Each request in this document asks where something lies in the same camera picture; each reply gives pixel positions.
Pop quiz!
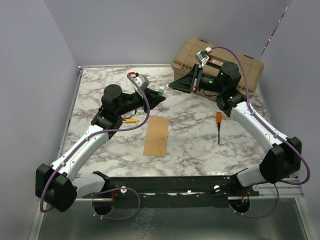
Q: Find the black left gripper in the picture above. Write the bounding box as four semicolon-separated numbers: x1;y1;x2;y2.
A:
116;87;166;117

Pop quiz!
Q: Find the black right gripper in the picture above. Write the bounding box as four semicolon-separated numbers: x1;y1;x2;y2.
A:
169;64;225;94

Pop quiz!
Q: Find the green white glue stick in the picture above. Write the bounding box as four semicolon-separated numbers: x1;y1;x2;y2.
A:
157;86;165;96

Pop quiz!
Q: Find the brown paper envelope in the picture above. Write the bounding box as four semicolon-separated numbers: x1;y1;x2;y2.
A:
143;117;169;157

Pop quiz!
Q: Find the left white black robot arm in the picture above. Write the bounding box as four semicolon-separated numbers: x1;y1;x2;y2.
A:
35;84;166;212

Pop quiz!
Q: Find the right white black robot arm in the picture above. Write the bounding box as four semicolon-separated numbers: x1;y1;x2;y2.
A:
168;61;302;196

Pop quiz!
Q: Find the tan plastic tool case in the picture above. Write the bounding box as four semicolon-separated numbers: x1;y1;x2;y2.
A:
171;37;264;98

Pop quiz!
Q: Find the yellow utility knife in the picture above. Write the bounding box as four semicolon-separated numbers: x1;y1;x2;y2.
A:
122;118;139;123

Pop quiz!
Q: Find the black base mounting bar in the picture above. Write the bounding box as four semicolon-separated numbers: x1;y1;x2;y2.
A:
84;175;259;209

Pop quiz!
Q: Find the metal sheet front shelf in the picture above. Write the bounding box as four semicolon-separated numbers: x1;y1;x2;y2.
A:
38;199;307;240

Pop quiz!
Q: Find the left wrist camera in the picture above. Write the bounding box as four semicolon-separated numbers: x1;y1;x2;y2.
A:
128;72;150;91

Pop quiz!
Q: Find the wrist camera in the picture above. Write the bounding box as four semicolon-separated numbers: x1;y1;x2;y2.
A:
195;47;213;69
128;72;150;91

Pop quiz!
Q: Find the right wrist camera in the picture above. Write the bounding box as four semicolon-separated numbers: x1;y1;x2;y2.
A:
195;47;213;69

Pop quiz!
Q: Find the orange handled screwdriver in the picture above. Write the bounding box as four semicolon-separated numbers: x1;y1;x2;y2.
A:
216;112;222;145

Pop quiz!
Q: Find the aluminium table frame rail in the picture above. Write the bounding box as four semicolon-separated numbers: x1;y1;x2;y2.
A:
27;65;305;240

